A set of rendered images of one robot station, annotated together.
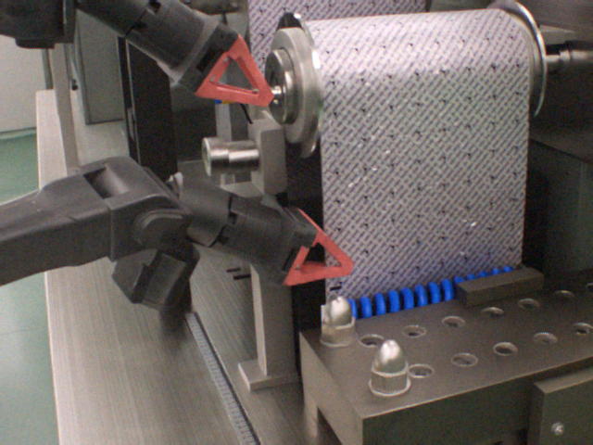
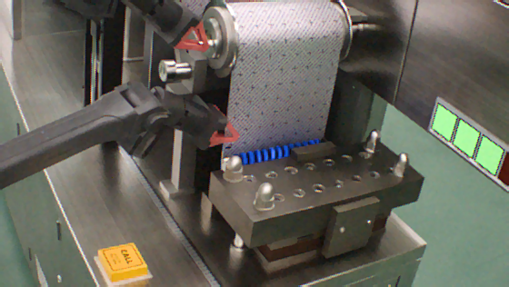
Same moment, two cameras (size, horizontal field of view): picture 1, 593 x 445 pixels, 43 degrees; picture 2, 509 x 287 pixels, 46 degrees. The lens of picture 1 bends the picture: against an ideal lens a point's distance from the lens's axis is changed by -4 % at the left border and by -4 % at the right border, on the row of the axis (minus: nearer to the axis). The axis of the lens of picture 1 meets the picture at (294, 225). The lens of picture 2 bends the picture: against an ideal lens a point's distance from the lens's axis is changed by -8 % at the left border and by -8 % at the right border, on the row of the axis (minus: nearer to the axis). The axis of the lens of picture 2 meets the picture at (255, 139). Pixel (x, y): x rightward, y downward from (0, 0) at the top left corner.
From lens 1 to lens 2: 0.46 m
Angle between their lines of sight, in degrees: 17
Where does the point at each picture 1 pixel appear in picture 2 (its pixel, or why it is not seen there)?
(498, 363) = (315, 195)
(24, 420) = not seen: outside the picture
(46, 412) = not seen: outside the picture
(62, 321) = not seen: hidden behind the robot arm
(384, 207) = (259, 106)
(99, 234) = (130, 125)
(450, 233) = (290, 120)
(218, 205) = (179, 106)
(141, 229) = (150, 123)
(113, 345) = (81, 165)
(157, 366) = (111, 181)
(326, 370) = (230, 194)
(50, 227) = (110, 123)
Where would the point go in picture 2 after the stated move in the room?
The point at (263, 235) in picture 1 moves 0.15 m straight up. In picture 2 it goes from (199, 122) to (208, 43)
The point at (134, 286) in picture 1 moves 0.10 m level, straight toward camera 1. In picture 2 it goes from (132, 146) to (149, 178)
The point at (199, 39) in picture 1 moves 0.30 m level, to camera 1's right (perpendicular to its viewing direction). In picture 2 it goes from (181, 20) to (350, 28)
